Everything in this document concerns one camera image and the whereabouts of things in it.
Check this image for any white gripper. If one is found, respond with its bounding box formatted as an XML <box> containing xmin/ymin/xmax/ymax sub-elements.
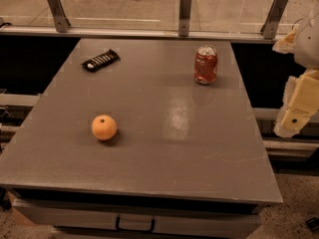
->
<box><xmin>272</xmin><ymin>3</ymin><xmax>319</xmax><ymax>138</ymax></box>

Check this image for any grey drawer with black handle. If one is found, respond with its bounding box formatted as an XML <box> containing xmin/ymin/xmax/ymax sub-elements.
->
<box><xmin>13</xmin><ymin>199</ymin><xmax>261</xmax><ymax>239</ymax></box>

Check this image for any right metal rail bracket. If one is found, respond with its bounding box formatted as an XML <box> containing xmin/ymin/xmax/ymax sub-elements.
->
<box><xmin>260</xmin><ymin>0</ymin><xmax>289</xmax><ymax>40</ymax></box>

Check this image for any orange fruit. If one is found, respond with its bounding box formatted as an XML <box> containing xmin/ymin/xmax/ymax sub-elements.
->
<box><xmin>91</xmin><ymin>115</ymin><xmax>118</xmax><ymax>140</ymax></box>

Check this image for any black snack bar wrapper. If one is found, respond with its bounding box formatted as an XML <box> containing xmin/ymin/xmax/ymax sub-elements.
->
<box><xmin>82</xmin><ymin>49</ymin><xmax>121</xmax><ymax>73</ymax></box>

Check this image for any horizontal metal rail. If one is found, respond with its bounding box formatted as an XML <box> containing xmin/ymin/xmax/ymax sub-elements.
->
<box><xmin>0</xmin><ymin>25</ymin><xmax>285</xmax><ymax>44</ymax></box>

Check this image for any red coke can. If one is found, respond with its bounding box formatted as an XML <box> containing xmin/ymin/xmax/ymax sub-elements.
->
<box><xmin>194</xmin><ymin>45</ymin><xmax>218</xmax><ymax>85</ymax></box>

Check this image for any middle metal rail bracket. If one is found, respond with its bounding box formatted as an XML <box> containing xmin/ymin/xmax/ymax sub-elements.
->
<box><xmin>178</xmin><ymin>0</ymin><xmax>192</xmax><ymax>37</ymax></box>

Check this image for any left metal rail bracket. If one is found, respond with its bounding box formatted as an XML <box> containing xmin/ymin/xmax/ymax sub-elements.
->
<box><xmin>47</xmin><ymin>0</ymin><xmax>71</xmax><ymax>33</ymax></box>

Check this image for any metal rail bracket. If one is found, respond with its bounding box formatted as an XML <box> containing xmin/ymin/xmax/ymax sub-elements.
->
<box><xmin>47</xmin><ymin>0</ymin><xmax>71</xmax><ymax>33</ymax></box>
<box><xmin>178</xmin><ymin>0</ymin><xmax>192</xmax><ymax>37</ymax></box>
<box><xmin>260</xmin><ymin>0</ymin><xmax>289</xmax><ymax>40</ymax></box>

